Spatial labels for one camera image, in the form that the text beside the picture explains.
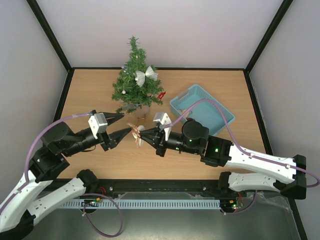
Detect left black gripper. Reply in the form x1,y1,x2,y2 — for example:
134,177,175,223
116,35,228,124
63,112,133,157

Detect gingerbread figure ornament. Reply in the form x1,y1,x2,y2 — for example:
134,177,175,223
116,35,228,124
127,122,145,148

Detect fairy light string white beads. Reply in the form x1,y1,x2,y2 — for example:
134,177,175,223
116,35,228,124
116,60,161,113

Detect red beaded ornament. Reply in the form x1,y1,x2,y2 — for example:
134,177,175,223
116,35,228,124
156,91,166,101

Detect small green christmas tree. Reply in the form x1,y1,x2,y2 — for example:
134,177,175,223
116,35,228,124
111,36,165,113

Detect white mesh bow ornament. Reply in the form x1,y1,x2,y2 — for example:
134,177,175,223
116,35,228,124
135,66,158,88

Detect light blue plastic basket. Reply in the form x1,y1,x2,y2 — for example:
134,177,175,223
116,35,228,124
169,84,236,136

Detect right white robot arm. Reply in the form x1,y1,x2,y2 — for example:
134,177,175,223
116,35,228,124
136,120,308,200

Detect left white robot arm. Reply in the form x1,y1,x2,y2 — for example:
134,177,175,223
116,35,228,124
0,110,131,240

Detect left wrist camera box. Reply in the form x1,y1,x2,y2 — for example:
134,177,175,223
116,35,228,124
88,112,108,139

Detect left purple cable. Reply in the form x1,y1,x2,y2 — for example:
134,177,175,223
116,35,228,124
0,114,125,237

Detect black frame rail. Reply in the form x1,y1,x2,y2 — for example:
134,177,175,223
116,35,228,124
86,173,287,199

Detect white cable duct rail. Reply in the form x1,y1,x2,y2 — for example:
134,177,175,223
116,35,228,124
60,199,221,210

